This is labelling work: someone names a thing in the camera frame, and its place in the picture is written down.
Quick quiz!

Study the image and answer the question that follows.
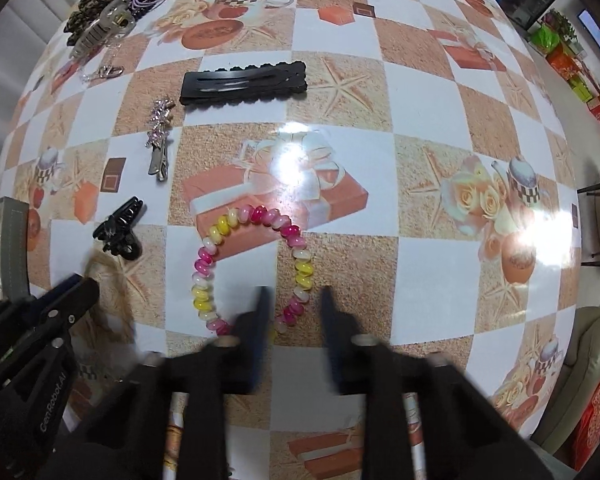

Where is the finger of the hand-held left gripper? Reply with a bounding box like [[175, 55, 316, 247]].
[[32, 274, 101, 335]]

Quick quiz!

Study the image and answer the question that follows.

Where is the checked printed tablecloth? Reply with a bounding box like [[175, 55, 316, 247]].
[[0, 0, 581, 480]]

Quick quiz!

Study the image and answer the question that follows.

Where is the pink yellow beaded bracelet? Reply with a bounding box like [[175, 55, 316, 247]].
[[191, 204, 313, 337]]

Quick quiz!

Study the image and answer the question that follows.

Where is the beige sofa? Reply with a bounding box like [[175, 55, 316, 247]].
[[530, 305, 600, 461]]

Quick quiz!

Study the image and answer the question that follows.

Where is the black scalloped snap hair clip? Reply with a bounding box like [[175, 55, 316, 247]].
[[179, 60, 308, 108]]

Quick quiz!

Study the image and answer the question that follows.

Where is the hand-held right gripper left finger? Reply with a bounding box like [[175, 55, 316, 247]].
[[45, 286, 273, 480]]

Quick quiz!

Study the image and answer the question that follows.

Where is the leopard print scrunchie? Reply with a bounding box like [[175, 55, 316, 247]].
[[65, 0, 133, 46]]

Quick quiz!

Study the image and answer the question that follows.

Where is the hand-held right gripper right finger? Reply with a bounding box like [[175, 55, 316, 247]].
[[320, 285, 556, 480]]

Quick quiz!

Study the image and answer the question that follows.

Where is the silver rhinestone hair clip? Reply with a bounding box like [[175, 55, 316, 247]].
[[145, 97, 177, 184]]

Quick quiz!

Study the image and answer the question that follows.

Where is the pile of colourful boxes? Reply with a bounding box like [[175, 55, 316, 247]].
[[530, 7, 600, 151]]

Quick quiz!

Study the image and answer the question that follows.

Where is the grey jewelry tray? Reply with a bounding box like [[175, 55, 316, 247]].
[[0, 197, 31, 306]]

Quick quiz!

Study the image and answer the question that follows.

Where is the small black claw clip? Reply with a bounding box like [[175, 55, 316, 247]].
[[92, 199, 146, 261]]

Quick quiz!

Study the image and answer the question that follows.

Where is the silver claw clip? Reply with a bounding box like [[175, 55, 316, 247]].
[[69, 0, 137, 61]]

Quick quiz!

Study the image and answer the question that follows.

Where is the red printed bag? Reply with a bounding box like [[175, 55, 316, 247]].
[[570, 380, 600, 471]]

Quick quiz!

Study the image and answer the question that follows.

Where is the silver chain bracelet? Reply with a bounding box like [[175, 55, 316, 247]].
[[77, 42, 126, 83]]

